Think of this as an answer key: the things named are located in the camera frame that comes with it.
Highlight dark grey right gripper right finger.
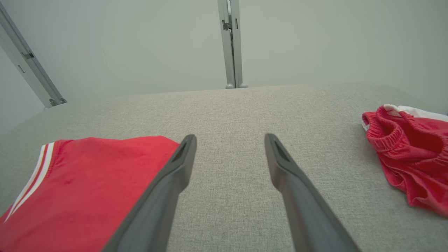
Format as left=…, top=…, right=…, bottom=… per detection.
left=264, top=133, right=362, bottom=252

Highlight red shirt with white stripes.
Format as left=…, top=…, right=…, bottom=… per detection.
left=0, top=136, right=181, bottom=252

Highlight grey metal partition post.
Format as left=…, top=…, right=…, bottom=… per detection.
left=217, top=0, right=248, bottom=89
left=0, top=2, right=68, bottom=109

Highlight red shorts with elastic waistband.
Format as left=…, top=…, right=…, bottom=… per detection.
left=361, top=104, right=448, bottom=218

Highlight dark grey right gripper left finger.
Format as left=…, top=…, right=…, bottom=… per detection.
left=103, top=134, right=197, bottom=252

